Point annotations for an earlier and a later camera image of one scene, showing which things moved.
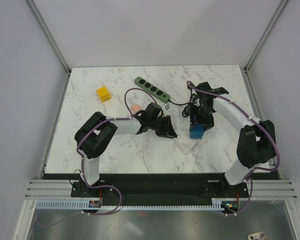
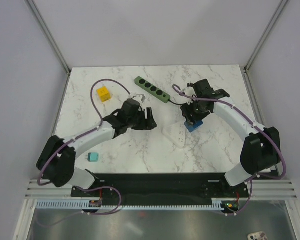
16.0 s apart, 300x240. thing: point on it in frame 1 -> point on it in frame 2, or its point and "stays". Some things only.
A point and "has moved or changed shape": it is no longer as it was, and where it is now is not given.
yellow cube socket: (103, 94) stays
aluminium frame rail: (50, 189) stays
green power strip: (159, 94) stays
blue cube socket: (197, 131) has moved or changed shape
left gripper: (167, 129) -> (148, 124)
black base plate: (124, 186) stays
